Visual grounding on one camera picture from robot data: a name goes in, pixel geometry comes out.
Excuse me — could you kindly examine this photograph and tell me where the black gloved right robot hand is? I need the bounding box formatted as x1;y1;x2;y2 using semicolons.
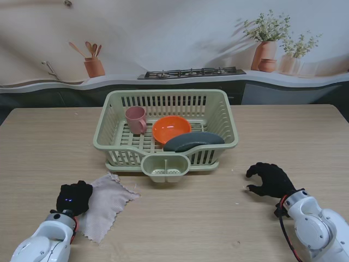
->
245;162;298;199

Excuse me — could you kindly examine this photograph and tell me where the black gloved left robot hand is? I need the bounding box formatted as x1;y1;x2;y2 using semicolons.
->
56;180;94;217

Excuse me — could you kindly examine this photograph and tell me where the pale pink wiping cloth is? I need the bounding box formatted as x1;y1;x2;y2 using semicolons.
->
80;171;141;244

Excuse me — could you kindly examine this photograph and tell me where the grey round plate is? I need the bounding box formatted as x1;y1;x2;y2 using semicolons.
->
163;132;226;153

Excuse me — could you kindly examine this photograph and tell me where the pink plastic mug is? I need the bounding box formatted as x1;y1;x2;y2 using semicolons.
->
125;106;148;137

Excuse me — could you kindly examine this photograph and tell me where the orange plastic bowl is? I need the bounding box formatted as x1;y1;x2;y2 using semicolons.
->
152;115;192;145

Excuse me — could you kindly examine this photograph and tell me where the green cutlery holder cup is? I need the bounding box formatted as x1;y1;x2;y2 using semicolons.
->
141;154;191;183

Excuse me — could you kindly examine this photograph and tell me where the green plastic dish rack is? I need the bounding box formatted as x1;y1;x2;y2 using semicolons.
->
93;89;240;167

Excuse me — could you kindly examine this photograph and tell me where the printed kitchen backdrop banner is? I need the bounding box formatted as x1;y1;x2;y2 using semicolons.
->
0;0;349;110

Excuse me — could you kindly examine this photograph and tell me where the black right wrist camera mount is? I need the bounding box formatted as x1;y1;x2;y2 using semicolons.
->
273;203;290;218

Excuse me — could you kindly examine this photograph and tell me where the red black left arm cable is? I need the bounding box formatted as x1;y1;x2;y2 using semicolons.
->
69;215;80;245

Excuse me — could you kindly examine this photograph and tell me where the red black arm cable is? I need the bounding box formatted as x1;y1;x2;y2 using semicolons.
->
69;215;80;245
278;195;303;262

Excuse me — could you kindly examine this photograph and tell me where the red black right arm cable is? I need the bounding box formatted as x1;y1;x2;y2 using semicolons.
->
278;195;303;262

